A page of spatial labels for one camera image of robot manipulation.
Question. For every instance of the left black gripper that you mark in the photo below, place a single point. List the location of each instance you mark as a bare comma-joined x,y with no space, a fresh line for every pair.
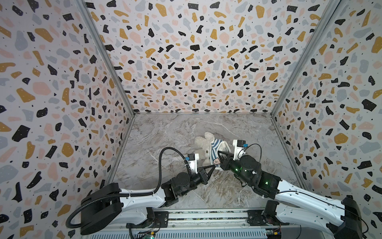
203,175

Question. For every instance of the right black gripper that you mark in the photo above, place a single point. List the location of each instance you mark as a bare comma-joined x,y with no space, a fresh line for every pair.
226,161

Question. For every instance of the blue white striped knit sweater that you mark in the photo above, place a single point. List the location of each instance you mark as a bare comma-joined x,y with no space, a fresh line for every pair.
217,145

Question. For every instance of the white fluffy teddy bear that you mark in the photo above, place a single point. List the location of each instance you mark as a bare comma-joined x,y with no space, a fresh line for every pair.
203,145

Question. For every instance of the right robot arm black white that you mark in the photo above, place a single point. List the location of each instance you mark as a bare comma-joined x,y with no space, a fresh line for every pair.
288,203

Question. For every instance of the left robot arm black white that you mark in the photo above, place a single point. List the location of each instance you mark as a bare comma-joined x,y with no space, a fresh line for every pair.
112,205

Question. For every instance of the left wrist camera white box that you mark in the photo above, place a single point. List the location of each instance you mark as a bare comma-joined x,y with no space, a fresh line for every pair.
192,160

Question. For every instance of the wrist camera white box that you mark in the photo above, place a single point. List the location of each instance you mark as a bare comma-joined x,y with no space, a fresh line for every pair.
192,160
239,148

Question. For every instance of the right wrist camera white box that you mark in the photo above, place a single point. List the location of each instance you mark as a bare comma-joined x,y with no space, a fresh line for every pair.
239,148

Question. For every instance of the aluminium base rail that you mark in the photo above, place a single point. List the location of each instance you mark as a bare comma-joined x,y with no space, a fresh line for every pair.
203,224

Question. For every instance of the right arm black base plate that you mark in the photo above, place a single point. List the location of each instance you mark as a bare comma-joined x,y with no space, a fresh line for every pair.
256,218

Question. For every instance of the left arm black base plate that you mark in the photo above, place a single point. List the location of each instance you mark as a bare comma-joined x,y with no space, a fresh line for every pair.
155,219

